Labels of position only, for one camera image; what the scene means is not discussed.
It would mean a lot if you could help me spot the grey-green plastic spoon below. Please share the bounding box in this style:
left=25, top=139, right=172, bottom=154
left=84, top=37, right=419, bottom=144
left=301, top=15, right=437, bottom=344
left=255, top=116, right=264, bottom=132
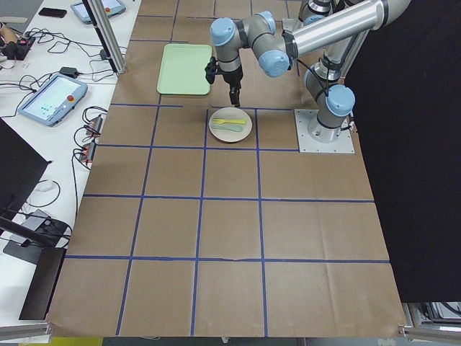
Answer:
left=211, top=123, right=243, bottom=132

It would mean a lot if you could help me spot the blue teach pendant far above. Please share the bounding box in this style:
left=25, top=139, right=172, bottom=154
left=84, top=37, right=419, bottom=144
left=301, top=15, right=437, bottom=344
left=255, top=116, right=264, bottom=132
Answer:
left=71, top=0, right=126, bottom=25

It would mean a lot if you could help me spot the black monitor stand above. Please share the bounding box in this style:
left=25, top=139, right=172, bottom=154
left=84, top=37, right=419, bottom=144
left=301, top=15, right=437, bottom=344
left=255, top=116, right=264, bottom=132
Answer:
left=1, top=120, right=71, bottom=264

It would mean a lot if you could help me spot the black power adapter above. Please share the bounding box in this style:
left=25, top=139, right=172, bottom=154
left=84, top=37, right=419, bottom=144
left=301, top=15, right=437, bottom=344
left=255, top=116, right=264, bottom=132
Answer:
left=59, top=66, right=79, bottom=79

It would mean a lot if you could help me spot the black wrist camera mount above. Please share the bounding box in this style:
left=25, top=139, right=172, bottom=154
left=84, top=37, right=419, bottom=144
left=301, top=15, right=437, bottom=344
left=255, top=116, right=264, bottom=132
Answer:
left=205, top=56, right=219, bottom=85

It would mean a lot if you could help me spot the white round plate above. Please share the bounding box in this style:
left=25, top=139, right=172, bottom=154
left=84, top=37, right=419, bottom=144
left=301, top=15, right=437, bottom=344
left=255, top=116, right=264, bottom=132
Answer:
left=208, top=107, right=253, bottom=143

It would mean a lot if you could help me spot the black camera cable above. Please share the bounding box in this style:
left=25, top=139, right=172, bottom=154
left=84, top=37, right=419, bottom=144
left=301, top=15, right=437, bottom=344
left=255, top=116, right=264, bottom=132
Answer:
left=295, top=57, right=334, bottom=97

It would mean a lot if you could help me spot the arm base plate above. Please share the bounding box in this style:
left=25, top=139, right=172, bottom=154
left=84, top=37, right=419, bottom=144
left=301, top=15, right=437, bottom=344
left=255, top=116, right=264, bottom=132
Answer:
left=282, top=18, right=303, bottom=32
left=294, top=109, right=355, bottom=154

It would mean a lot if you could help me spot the blue teach pendant near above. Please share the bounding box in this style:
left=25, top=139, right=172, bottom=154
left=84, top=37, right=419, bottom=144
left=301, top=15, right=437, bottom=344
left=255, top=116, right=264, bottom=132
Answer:
left=19, top=73, right=88, bottom=127

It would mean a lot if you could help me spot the black smartphone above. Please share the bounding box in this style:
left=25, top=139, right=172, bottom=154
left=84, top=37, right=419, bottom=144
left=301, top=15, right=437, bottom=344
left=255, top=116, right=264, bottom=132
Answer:
left=38, top=7, right=67, bottom=18

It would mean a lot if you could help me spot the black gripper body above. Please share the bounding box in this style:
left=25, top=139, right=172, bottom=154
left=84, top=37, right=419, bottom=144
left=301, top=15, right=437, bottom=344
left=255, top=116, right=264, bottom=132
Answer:
left=220, top=61, right=243, bottom=87

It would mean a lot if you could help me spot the blue teach pendant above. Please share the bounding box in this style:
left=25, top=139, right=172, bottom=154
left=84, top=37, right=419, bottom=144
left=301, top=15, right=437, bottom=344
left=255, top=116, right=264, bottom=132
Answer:
left=71, top=0, right=126, bottom=25
left=19, top=73, right=88, bottom=127

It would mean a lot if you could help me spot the light green tray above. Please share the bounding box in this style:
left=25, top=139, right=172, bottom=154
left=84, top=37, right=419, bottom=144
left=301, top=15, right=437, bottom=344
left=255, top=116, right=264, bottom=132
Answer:
left=157, top=43, right=212, bottom=96

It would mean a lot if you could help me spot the aluminium frame post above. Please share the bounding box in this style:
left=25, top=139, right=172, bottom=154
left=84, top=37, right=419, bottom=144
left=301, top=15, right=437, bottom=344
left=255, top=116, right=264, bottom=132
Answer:
left=82, top=0, right=127, bottom=74

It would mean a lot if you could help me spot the yellow plastic fork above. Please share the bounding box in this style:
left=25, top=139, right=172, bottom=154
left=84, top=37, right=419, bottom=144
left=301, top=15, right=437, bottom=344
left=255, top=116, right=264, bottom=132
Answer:
left=212, top=118, right=246, bottom=125

